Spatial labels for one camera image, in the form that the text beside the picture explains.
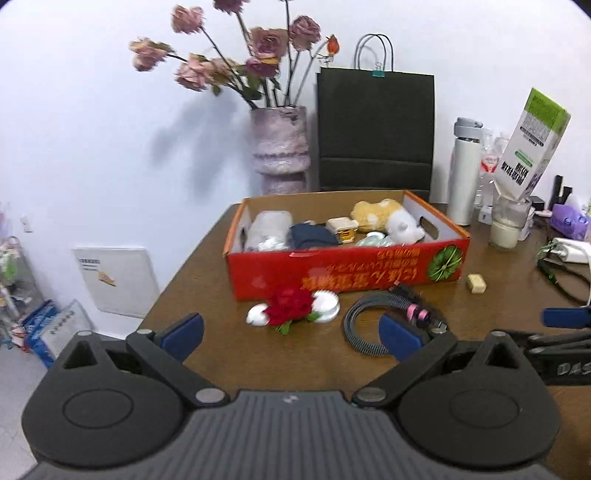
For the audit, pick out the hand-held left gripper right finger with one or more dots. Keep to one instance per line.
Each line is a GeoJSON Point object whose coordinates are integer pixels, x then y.
{"type": "Point", "coordinates": [399, 334]}

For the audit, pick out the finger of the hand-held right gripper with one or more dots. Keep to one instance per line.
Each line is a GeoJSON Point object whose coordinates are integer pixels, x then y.
{"type": "Point", "coordinates": [565, 318]}
{"type": "Point", "coordinates": [554, 342]}

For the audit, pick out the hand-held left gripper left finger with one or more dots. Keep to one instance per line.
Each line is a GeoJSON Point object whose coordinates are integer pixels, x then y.
{"type": "Point", "coordinates": [182, 334]}

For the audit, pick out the red cardboard box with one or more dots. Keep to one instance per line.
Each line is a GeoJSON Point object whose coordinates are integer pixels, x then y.
{"type": "Point", "coordinates": [351, 272]}

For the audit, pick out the iridescent plastic bag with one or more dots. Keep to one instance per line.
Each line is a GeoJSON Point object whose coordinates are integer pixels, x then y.
{"type": "Point", "coordinates": [374, 240]}

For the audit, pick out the white yellow plush sheep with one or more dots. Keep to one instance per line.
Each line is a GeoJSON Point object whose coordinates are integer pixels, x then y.
{"type": "Point", "coordinates": [374, 214]}

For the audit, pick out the small cream box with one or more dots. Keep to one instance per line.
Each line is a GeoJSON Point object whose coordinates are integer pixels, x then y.
{"type": "Point", "coordinates": [341, 225]}

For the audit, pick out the white tissue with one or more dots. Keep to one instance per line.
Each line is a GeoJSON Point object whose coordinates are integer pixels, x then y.
{"type": "Point", "coordinates": [272, 244]}

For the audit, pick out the navy fabric pouch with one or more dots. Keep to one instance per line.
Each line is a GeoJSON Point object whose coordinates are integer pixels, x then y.
{"type": "Point", "coordinates": [309, 235]}

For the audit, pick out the wooden desktop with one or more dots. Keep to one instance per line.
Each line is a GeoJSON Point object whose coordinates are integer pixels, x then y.
{"type": "Point", "coordinates": [286, 364]}

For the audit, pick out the white oval item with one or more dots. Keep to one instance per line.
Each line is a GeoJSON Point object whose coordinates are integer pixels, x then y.
{"type": "Point", "coordinates": [255, 316]}

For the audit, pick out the white round lid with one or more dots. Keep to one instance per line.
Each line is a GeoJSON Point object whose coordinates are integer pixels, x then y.
{"type": "Point", "coordinates": [328, 305]}

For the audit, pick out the small beige block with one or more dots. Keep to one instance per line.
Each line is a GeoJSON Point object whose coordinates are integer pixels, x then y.
{"type": "Point", "coordinates": [476, 283]}

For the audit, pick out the purple tissue box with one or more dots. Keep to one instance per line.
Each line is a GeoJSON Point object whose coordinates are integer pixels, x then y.
{"type": "Point", "coordinates": [570, 221]}

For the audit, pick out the glass of milk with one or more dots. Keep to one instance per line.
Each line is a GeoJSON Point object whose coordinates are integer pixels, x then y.
{"type": "Point", "coordinates": [505, 233]}

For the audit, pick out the red artificial flower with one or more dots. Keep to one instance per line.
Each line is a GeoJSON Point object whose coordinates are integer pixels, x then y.
{"type": "Point", "coordinates": [288, 307]}

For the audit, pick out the blue white package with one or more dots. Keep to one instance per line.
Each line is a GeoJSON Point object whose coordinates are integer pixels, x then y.
{"type": "Point", "coordinates": [51, 330]}

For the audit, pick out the clear plastic water bottle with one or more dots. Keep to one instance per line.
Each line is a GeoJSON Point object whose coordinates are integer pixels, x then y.
{"type": "Point", "coordinates": [487, 166]}

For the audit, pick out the white thermos bottle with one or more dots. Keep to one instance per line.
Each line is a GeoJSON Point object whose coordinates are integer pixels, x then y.
{"type": "Point", "coordinates": [464, 175]}

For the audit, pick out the white green milk carton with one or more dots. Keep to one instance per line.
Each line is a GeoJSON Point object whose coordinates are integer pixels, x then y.
{"type": "Point", "coordinates": [531, 138]}

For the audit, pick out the purple ceramic vase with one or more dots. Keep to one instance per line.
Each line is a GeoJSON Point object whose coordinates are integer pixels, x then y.
{"type": "Point", "coordinates": [279, 147]}

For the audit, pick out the black paper bag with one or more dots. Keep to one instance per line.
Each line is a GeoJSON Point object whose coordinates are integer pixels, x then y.
{"type": "Point", "coordinates": [374, 120]}

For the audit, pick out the green binder clip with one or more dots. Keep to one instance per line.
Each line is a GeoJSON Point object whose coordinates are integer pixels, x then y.
{"type": "Point", "coordinates": [378, 70]}

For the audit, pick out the dried pink roses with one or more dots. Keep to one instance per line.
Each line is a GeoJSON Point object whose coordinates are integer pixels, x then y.
{"type": "Point", "coordinates": [268, 41]}

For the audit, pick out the white wall panel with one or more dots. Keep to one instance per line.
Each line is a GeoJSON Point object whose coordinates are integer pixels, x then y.
{"type": "Point", "coordinates": [115, 281]}

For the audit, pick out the white wall outlet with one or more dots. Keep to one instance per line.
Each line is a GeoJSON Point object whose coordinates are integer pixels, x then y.
{"type": "Point", "coordinates": [26, 223]}

